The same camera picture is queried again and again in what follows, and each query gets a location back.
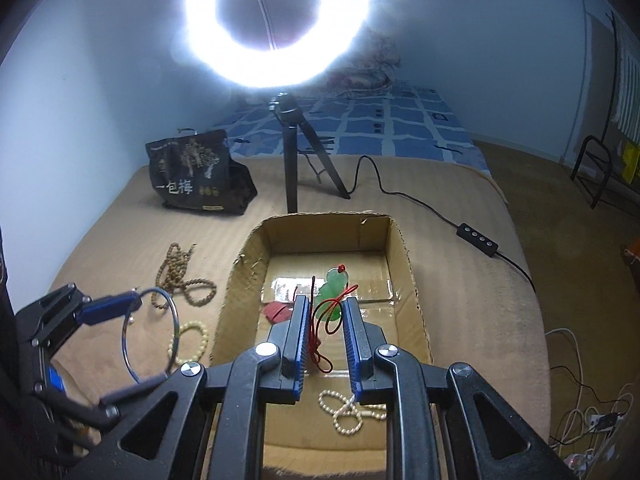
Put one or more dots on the blue thin bangle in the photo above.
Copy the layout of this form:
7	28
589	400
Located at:
175	336

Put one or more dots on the black snack bag gold print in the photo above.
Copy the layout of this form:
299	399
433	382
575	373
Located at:
196	172

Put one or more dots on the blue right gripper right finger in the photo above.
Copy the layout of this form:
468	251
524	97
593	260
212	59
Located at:
361	339

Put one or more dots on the brown cardboard box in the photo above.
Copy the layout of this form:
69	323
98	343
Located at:
289	255

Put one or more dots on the tan fleece blanket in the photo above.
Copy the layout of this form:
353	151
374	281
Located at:
476	309

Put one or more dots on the black inline cable controller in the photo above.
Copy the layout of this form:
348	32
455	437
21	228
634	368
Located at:
477	239

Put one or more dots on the black tripod stand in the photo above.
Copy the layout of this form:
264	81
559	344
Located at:
292	120

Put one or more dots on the white ring light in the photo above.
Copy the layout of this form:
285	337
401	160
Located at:
270	44

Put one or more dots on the black metal rack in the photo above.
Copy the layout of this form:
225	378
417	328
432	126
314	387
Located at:
607	149

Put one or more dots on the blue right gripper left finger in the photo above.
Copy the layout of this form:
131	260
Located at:
287	380

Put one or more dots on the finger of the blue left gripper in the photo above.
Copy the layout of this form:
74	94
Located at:
134	392
109	307

